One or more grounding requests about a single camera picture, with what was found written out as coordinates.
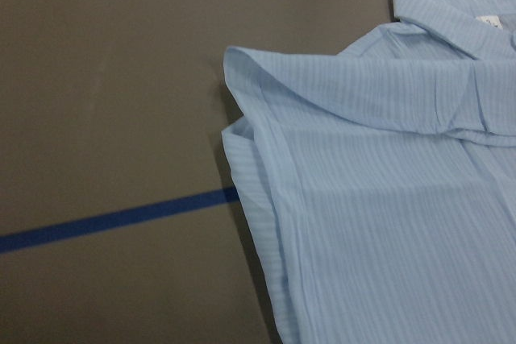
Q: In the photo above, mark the light blue button-up shirt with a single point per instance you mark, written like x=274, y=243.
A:
x=379, y=183

